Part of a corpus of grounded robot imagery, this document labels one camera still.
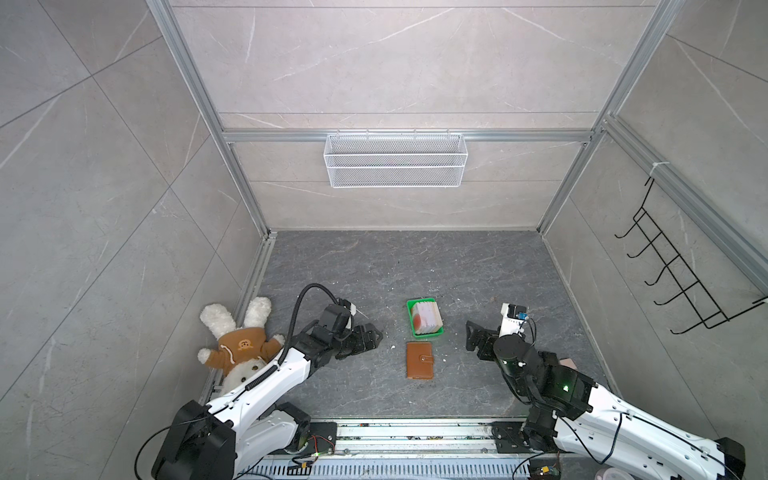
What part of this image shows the brown leather card holder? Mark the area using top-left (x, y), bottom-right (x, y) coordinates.
top-left (406, 341), bottom-right (434, 380)

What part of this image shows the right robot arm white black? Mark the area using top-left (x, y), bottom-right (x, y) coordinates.
top-left (466, 320), bottom-right (746, 479)

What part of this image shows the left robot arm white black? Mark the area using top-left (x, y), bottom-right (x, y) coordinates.
top-left (149, 300), bottom-right (383, 479)

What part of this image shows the stack of cards in bin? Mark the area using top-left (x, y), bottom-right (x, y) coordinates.
top-left (411, 301), bottom-right (443, 335)

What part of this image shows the white teddy bear brown shirt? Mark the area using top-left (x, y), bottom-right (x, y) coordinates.
top-left (197, 297), bottom-right (285, 395)

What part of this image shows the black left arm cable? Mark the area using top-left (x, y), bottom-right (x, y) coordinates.
top-left (281, 283), bottom-right (340, 361)

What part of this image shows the aluminium front rail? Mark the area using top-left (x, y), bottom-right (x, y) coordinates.
top-left (164, 418), bottom-right (664, 460)

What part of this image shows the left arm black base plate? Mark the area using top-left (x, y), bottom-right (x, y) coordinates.
top-left (290, 421), bottom-right (338, 456)

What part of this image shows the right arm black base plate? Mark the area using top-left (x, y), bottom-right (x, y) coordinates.
top-left (490, 421), bottom-right (564, 454)

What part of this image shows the white wire mesh basket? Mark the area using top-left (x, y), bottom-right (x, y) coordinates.
top-left (323, 133), bottom-right (469, 189)

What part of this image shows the black wire hook rack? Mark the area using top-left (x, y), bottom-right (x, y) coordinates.
top-left (613, 177), bottom-right (767, 336)

